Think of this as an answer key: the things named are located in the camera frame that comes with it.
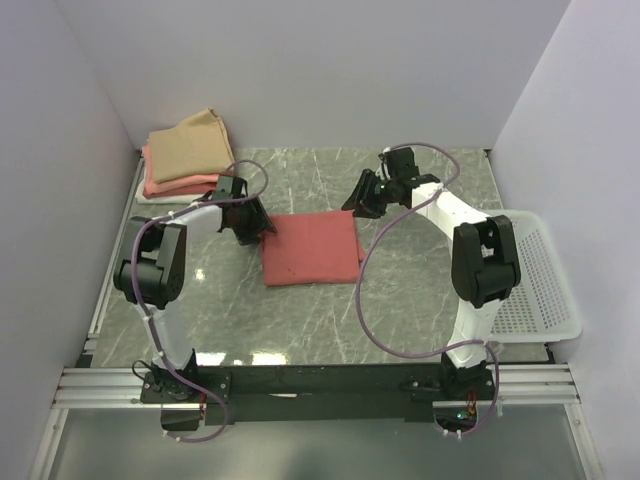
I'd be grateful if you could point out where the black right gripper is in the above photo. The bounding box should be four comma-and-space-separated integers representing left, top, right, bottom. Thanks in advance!
341, 169, 397, 221

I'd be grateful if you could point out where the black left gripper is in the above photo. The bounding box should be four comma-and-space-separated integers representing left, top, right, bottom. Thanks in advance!
231, 195, 276, 246

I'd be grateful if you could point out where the red t-shirt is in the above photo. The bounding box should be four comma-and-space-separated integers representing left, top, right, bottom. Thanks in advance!
261, 211, 365, 287

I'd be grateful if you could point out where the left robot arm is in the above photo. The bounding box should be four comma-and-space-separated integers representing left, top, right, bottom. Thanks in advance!
113, 175, 277, 402

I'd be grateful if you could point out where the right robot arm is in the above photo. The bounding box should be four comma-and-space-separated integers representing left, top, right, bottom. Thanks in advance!
342, 144, 521, 399

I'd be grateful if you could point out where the folded pink t-shirt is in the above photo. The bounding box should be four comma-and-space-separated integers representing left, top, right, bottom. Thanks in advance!
142, 145, 233, 199

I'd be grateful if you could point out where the folded tan t-shirt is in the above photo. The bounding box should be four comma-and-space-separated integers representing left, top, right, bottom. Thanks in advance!
147, 109, 234, 183

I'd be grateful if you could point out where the folded white t-shirt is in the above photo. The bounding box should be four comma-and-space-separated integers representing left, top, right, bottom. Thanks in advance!
135, 189, 202, 205

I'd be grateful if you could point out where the black base beam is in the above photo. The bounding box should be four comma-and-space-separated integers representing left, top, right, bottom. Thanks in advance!
140, 363, 495, 431

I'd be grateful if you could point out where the white plastic basket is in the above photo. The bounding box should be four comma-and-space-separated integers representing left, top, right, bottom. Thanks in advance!
488, 210, 582, 343

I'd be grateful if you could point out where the aluminium frame rail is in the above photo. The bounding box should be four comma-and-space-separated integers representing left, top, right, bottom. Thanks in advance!
52, 364, 581, 410

